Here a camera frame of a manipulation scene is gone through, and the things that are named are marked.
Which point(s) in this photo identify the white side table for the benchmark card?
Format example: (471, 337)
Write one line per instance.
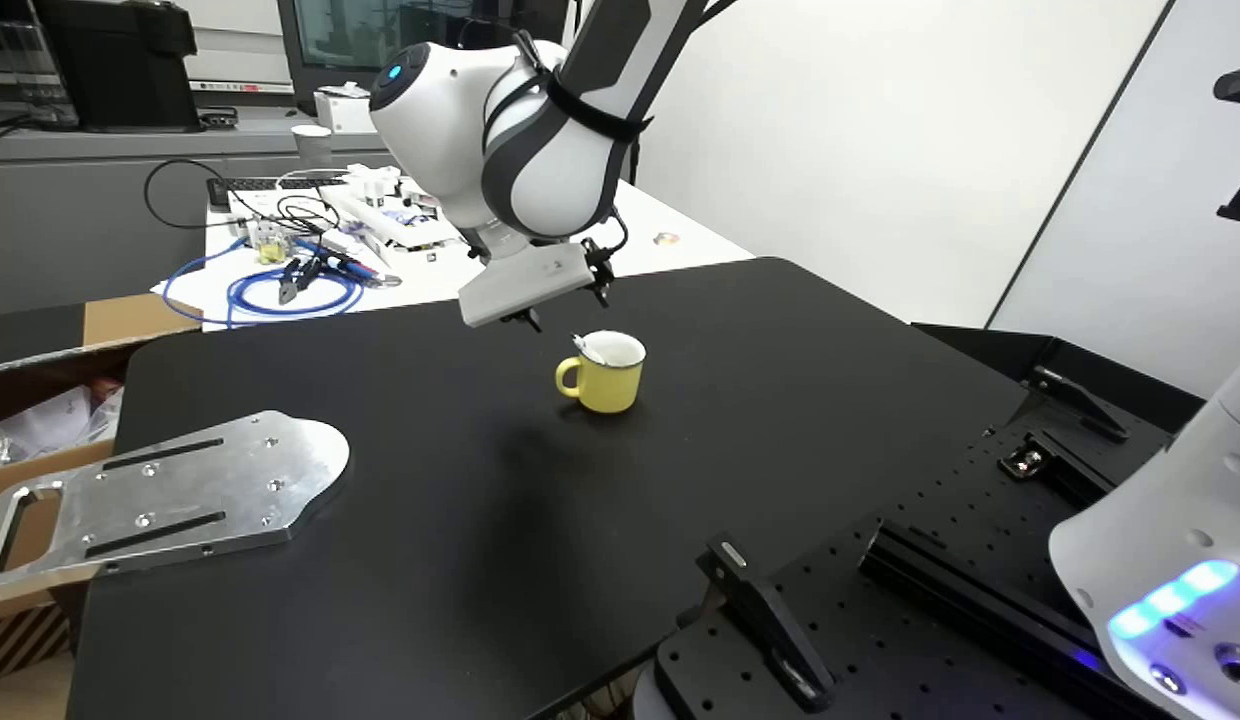
(289, 252)

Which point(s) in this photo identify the black aluminium rail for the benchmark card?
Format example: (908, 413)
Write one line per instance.
(988, 614)

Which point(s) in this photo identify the dark computer monitor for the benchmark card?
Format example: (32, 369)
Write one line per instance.
(349, 40)

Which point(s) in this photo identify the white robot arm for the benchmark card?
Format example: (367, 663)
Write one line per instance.
(520, 147)

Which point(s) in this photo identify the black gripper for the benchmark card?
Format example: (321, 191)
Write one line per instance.
(598, 286)

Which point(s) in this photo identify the black perforated breadboard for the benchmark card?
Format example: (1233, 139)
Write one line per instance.
(890, 659)

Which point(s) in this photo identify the cardboard box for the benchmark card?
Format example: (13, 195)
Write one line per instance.
(63, 372)

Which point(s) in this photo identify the silver metal mounting plate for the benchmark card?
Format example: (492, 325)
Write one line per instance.
(207, 488)

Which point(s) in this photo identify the electronics board clutter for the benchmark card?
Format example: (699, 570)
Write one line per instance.
(375, 207)

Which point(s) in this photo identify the black clamp lever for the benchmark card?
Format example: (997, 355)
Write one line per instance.
(767, 623)

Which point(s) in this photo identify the yellow enamel cup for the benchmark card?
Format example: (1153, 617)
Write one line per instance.
(608, 378)

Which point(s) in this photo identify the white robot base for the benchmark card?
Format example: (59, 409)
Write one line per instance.
(1153, 566)

